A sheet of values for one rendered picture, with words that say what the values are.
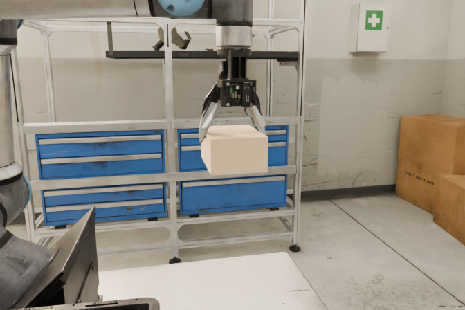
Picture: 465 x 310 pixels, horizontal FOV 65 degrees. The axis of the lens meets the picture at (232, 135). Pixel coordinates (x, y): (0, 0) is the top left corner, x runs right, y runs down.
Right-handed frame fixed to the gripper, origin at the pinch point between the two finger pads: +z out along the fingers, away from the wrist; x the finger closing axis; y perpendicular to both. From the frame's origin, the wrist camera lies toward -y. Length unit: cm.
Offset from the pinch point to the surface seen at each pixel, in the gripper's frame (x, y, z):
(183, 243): -3, -139, 98
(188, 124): 2, -139, 20
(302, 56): 74, -140, -21
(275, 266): 15.2, -11.6, 39.8
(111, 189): -45, -140, 58
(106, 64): -53, -227, -15
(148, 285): -20.1, -9.5, 39.9
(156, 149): -18, -141, 35
